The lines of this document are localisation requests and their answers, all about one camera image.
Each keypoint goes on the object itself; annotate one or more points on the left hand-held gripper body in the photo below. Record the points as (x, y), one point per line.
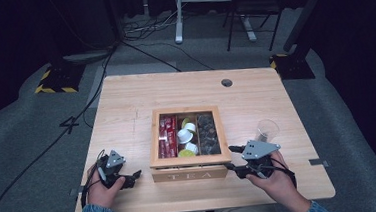
(114, 159)

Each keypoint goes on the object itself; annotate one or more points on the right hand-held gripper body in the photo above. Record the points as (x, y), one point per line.
(257, 149)

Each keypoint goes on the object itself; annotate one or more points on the wooden tea box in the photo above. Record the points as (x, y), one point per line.
(190, 161)

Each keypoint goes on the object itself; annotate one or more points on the person's left hand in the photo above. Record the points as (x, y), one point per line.
(100, 194)

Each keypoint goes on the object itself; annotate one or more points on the person's right hand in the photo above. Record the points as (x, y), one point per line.
(280, 183)

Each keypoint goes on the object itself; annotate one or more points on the clear plastic cup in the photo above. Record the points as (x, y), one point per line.
(267, 129)

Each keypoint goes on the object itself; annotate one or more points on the pile of dark capsules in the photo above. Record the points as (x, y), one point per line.
(208, 134)

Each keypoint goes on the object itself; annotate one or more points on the small white creamer capsule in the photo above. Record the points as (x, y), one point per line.
(190, 127)
(192, 147)

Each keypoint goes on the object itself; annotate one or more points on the grey tape strip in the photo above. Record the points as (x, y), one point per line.
(318, 163)
(75, 191)

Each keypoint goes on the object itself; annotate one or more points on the green lid capsule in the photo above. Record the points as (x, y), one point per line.
(186, 153)
(184, 121)

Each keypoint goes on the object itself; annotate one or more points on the row of red stick packets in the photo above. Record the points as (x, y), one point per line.
(167, 136)

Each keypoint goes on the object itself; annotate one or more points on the large white creamer capsule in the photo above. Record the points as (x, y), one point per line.
(184, 136)

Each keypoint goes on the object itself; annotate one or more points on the striped black stand base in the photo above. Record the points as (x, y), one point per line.
(60, 80)
(292, 67)

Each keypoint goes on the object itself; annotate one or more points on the black chair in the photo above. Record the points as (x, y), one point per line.
(256, 7)

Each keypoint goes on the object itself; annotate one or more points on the black slanted stand pole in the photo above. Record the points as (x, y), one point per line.
(306, 12)

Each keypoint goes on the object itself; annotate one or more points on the white desk leg frame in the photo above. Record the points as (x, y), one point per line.
(182, 12)

